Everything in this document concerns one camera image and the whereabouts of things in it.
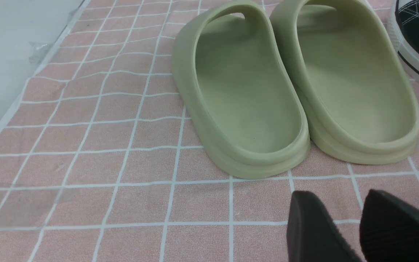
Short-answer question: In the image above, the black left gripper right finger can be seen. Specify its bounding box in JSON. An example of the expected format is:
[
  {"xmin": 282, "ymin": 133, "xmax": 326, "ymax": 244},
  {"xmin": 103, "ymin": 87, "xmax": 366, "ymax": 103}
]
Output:
[{"xmin": 359, "ymin": 189, "xmax": 419, "ymax": 262}]

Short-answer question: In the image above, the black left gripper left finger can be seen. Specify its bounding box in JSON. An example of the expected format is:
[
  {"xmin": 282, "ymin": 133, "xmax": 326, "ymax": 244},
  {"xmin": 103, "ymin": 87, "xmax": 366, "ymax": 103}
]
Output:
[{"xmin": 287, "ymin": 191, "xmax": 361, "ymax": 262}]

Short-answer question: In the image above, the green slide sandal left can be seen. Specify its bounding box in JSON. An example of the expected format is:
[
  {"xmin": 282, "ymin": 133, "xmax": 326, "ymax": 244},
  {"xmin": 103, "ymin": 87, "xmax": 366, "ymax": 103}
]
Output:
[{"xmin": 171, "ymin": 0, "xmax": 311, "ymax": 179}]

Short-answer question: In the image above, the green slide sandal right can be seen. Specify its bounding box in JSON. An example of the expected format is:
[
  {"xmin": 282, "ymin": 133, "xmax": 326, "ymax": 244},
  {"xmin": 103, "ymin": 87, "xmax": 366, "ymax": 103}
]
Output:
[{"xmin": 270, "ymin": 0, "xmax": 419, "ymax": 165}]

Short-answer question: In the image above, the green slide sandal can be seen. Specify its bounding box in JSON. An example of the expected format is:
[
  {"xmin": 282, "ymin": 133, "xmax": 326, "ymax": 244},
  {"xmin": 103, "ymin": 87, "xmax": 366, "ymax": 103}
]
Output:
[
  {"xmin": 171, "ymin": 0, "xmax": 311, "ymax": 179},
  {"xmin": 270, "ymin": 0, "xmax": 419, "ymax": 165}
]

